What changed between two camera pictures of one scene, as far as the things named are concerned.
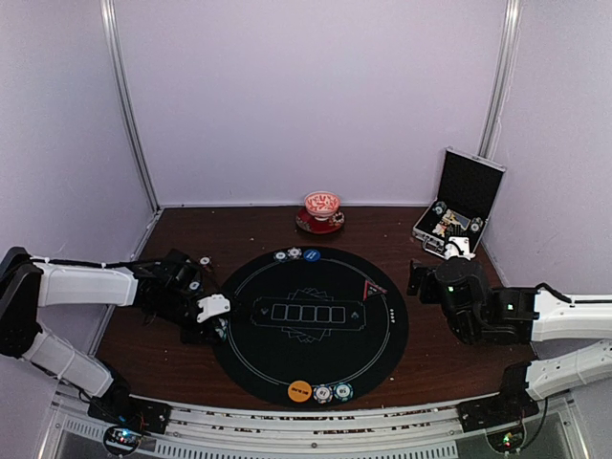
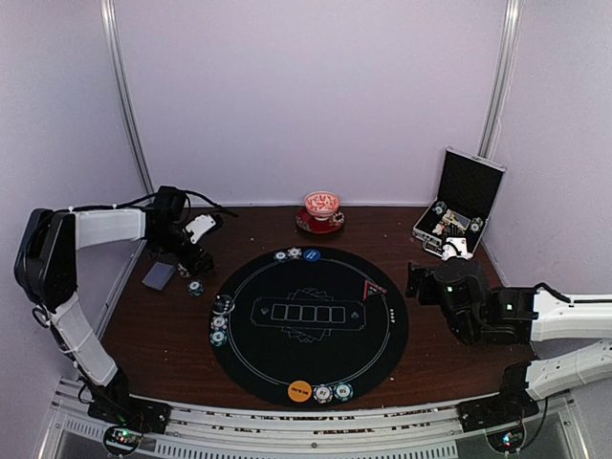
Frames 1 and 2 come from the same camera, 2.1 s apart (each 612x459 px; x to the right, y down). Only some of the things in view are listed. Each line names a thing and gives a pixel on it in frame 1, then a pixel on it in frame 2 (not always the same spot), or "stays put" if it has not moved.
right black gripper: [418, 272] stays put
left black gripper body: [172, 308] -> [185, 258]
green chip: [342, 391] stays put
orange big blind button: [299, 391] stays put
